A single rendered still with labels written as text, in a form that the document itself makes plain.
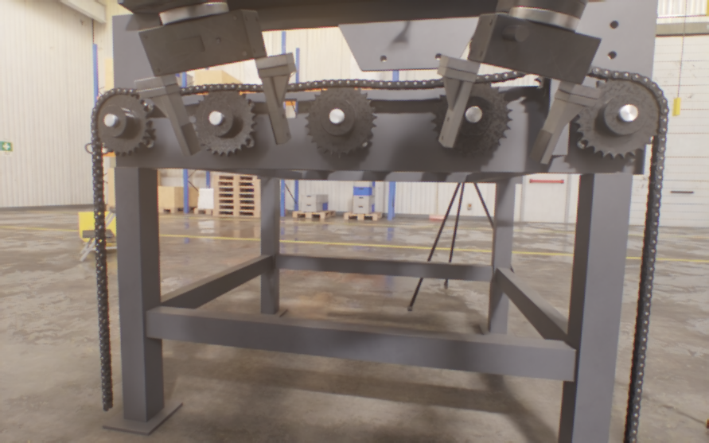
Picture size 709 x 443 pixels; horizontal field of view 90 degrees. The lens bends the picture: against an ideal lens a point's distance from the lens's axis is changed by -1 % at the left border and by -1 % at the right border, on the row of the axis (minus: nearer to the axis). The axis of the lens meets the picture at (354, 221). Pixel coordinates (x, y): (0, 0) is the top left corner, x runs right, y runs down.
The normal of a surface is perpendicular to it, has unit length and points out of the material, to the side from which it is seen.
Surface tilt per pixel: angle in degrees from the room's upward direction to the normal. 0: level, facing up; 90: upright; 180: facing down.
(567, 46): 114
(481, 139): 90
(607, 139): 90
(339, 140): 90
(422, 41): 90
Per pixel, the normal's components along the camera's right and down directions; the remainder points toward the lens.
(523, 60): 0.08, 0.48
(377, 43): -0.18, 0.08
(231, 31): -0.13, 0.47
